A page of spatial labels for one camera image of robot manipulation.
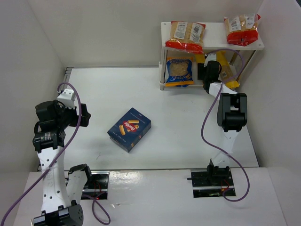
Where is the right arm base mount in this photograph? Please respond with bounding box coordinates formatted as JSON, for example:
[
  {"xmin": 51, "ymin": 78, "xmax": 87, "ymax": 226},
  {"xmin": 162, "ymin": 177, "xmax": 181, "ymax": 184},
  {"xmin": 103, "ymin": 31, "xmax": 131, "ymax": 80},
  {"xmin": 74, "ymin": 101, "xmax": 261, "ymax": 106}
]
[{"xmin": 187, "ymin": 171, "xmax": 236, "ymax": 198}]

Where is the yellow spaghetti pack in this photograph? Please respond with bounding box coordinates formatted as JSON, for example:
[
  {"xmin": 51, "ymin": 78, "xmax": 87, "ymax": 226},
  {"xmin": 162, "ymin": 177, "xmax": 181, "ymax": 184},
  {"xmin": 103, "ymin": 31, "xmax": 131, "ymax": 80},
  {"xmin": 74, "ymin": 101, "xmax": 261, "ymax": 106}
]
[
  {"xmin": 194, "ymin": 54, "xmax": 206, "ymax": 64},
  {"xmin": 216, "ymin": 50, "xmax": 239, "ymax": 89}
]

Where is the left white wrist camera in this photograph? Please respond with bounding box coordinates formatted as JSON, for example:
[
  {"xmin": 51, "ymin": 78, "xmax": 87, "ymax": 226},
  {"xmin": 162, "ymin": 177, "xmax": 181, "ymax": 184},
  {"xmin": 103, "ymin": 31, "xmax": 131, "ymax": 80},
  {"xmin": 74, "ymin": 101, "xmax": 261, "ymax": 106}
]
[{"xmin": 57, "ymin": 89, "xmax": 76, "ymax": 109}]

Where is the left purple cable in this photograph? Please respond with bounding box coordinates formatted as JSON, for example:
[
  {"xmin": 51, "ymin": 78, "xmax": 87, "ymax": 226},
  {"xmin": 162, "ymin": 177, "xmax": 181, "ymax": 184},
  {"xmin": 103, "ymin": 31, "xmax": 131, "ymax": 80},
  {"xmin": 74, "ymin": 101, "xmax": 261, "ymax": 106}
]
[{"xmin": 0, "ymin": 82, "xmax": 111, "ymax": 226}]

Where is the purple cable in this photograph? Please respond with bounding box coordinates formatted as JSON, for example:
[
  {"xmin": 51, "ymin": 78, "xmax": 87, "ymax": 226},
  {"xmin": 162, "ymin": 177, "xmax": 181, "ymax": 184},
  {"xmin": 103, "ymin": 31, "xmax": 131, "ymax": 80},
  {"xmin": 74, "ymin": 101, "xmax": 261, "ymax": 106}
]
[
  {"xmin": 0, "ymin": 82, "xmax": 111, "ymax": 226},
  {"xmin": 201, "ymin": 48, "xmax": 250, "ymax": 202}
]

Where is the blue Barilla rigatoni box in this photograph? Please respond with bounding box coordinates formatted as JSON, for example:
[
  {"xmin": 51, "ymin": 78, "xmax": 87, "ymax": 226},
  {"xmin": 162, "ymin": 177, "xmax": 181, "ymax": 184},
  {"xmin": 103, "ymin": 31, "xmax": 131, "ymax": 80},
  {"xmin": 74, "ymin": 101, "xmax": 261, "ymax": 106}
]
[{"xmin": 107, "ymin": 108, "xmax": 151, "ymax": 153}]

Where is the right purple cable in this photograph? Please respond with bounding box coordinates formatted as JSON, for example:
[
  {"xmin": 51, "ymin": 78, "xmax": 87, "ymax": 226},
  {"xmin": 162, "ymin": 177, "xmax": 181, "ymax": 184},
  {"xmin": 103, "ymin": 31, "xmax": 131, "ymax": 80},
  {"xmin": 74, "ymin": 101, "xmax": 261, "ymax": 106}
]
[{"xmin": 201, "ymin": 48, "xmax": 250, "ymax": 202}]

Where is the white two-tier shelf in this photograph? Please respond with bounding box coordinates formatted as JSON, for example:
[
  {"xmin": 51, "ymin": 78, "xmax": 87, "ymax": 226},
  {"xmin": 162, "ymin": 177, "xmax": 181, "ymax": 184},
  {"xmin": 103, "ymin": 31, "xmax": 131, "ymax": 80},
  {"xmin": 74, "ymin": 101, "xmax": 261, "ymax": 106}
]
[{"xmin": 159, "ymin": 22, "xmax": 264, "ymax": 90}]

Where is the red pasta bag right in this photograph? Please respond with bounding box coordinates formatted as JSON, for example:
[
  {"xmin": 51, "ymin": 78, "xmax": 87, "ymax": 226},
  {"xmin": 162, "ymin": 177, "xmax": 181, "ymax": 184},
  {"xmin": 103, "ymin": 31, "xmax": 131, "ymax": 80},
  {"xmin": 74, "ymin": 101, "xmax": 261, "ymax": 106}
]
[{"xmin": 224, "ymin": 13, "xmax": 261, "ymax": 47}]

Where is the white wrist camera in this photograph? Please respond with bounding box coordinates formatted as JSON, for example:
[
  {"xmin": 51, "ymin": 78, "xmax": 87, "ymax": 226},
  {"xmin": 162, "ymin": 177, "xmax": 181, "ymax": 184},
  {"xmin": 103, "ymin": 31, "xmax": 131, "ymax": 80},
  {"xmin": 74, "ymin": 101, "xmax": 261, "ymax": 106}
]
[
  {"xmin": 57, "ymin": 89, "xmax": 76, "ymax": 109},
  {"xmin": 204, "ymin": 52, "xmax": 217, "ymax": 67}
]

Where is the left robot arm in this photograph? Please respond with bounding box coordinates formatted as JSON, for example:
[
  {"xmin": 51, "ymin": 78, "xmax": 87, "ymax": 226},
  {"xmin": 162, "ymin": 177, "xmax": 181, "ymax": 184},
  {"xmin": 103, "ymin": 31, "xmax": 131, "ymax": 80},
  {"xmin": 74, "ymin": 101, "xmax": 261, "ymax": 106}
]
[{"xmin": 32, "ymin": 100, "xmax": 92, "ymax": 226}]

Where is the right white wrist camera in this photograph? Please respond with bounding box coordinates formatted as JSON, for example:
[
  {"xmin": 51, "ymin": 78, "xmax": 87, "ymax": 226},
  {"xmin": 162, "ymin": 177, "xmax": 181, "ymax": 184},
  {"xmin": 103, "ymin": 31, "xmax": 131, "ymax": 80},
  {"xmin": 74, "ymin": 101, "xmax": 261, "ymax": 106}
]
[{"xmin": 204, "ymin": 52, "xmax": 217, "ymax": 67}]

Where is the blue orange pasta bag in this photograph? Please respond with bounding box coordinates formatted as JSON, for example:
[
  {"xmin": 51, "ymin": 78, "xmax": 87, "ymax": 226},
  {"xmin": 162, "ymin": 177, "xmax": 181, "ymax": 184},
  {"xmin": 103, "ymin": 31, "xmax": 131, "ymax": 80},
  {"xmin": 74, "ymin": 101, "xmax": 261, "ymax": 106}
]
[{"xmin": 166, "ymin": 57, "xmax": 194, "ymax": 87}]

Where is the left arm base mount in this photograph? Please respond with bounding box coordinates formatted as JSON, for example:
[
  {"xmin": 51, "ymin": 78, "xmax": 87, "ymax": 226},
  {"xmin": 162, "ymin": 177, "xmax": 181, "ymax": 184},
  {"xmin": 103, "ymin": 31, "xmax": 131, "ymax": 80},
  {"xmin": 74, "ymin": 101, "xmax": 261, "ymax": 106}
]
[{"xmin": 62, "ymin": 170, "xmax": 110, "ymax": 201}]

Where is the red pasta bag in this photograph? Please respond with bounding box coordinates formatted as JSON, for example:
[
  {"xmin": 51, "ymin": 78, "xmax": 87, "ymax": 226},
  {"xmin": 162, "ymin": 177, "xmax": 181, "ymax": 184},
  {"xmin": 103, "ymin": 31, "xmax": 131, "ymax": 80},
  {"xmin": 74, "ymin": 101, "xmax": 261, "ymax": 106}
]
[
  {"xmin": 165, "ymin": 21, "xmax": 206, "ymax": 54},
  {"xmin": 224, "ymin": 13, "xmax": 261, "ymax": 47}
]

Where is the yellow spaghetti pack on shelf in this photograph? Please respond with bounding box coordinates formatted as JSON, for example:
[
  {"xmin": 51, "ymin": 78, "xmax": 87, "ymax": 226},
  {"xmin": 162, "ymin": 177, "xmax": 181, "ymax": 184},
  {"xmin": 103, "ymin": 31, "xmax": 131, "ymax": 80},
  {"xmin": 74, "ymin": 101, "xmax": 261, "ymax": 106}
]
[{"xmin": 216, "ymin": 50, "xmax": 239, "ymax": 89}]

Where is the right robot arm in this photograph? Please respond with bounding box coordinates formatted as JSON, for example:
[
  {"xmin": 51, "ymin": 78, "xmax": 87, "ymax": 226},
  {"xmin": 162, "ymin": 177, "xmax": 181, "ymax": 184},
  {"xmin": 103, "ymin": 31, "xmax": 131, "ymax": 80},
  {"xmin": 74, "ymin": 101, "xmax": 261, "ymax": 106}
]
[{"xmin": 198, "ymin": 60, "xmax": 247, "ymax": 186}]

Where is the red pasta bag left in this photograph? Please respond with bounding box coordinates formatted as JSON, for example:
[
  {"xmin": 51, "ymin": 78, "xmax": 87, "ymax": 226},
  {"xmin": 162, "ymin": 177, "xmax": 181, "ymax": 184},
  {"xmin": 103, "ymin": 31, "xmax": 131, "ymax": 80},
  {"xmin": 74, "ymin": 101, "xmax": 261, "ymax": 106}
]
[{"xmin": 165, "ymin": 21, "xmax": 206, "ymax": 54}]

